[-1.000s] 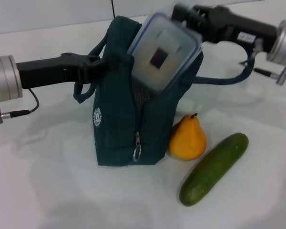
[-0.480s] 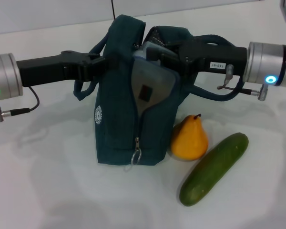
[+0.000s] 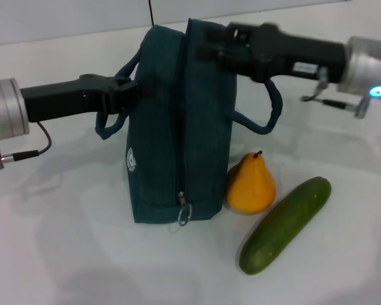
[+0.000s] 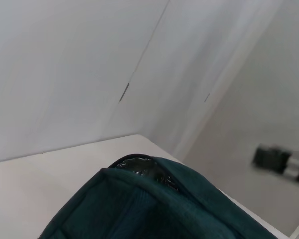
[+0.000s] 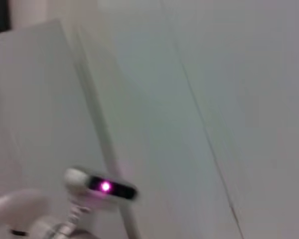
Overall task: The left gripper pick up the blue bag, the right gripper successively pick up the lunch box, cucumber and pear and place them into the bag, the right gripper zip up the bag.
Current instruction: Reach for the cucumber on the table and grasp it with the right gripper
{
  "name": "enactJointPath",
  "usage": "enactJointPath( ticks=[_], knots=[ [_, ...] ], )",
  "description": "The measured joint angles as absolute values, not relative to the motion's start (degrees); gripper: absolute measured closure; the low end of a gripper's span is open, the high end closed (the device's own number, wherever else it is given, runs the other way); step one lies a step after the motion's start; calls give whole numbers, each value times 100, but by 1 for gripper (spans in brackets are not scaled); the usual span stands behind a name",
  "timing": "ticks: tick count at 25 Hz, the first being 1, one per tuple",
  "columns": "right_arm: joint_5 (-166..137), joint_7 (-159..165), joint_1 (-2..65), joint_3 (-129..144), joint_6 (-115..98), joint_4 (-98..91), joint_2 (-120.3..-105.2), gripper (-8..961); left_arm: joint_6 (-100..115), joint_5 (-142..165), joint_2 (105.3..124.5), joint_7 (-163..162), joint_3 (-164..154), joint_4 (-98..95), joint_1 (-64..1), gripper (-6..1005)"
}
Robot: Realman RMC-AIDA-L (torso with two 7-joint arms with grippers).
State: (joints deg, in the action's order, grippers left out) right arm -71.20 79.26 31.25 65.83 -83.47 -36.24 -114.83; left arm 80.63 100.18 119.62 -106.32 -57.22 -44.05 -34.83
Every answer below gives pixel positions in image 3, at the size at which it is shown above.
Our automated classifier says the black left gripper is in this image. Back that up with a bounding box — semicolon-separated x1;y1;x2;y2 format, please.
19;73;157;123

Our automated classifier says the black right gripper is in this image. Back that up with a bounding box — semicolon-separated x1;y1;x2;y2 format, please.
195;21;349;85

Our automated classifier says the dark teal fabric lunch bag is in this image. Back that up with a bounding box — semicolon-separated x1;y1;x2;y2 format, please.
94;17;285;225

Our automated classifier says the orange yellow pear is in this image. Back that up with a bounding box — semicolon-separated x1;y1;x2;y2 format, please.
225;151;277;215

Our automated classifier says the green cucumber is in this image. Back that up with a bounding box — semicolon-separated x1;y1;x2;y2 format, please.
239;176;333;276

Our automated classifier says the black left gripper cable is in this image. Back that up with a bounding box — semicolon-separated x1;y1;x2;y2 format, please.
14;121;52;161

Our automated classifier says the silver metal key ring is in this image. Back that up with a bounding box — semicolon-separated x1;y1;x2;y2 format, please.
177;203;193;227

